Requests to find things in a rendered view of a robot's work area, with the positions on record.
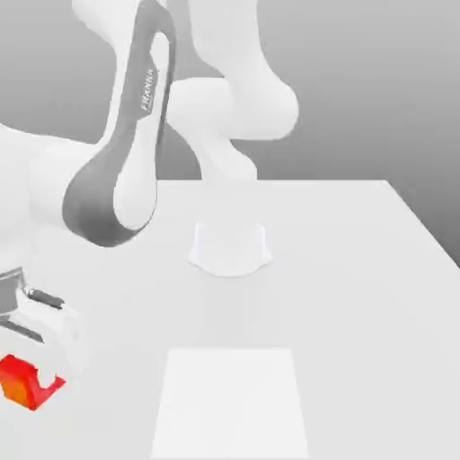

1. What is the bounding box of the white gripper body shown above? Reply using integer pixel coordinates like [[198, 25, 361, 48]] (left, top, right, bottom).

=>
[[0, 304, 90, 381]]

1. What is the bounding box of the small red cube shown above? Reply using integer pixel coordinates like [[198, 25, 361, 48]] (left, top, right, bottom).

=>
[[0, 353, 67, 412]]

